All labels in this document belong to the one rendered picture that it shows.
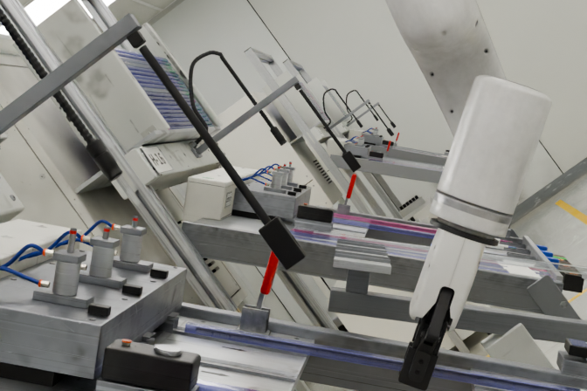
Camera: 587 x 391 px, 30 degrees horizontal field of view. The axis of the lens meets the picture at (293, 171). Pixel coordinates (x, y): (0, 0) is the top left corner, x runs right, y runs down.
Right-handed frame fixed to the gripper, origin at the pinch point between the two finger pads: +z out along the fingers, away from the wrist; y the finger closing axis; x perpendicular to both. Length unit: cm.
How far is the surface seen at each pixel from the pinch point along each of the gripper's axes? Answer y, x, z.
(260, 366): 9.8, -15.3, 3.2
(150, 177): -81, -51, 1
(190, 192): -104, -47, 5
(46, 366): 27.9, -31.4, 4.5
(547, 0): -749, 57, -137
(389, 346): -8.0, -3.2, 0.7
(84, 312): 24.3, -30.6, -0.1
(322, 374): -8.0, -9.3, 6.5
